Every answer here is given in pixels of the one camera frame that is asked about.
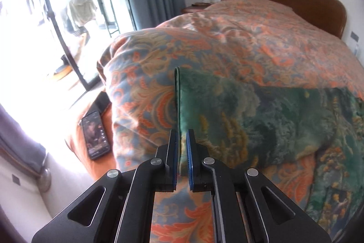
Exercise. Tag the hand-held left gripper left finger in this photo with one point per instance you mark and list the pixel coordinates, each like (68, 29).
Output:
(174, 163)

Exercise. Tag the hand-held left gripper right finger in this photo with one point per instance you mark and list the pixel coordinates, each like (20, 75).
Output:
(190, 163)

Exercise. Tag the green patterned garment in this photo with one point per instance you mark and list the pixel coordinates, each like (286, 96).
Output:
(256, 117)

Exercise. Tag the black smartphone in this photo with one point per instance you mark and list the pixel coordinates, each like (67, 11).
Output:
(95, 134)

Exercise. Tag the black pouch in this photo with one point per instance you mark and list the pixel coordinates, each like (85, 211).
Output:
(102, 103)

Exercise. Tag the orange floral quilt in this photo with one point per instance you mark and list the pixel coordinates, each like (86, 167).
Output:
(227, 41)

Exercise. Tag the metal curtain holdback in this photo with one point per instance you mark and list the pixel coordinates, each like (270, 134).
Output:
(45, 179)

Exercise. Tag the wooden stool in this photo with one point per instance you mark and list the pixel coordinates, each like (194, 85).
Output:
(64, 72)

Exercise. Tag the wooden nightstand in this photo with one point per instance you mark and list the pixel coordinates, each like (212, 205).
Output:
(190, 9)

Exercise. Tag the grey tied-back curtain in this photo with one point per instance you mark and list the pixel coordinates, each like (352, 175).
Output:
(17, 143)

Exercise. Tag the hanging beige garment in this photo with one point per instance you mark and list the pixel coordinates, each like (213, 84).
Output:
(82, 8)

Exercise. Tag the dark wall socket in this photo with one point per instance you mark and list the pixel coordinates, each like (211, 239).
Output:
(16, 179)

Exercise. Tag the black glass door frame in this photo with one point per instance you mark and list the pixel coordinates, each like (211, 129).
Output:
(52, 15)

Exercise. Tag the grey wall switch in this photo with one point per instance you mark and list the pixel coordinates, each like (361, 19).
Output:
(354, 36)

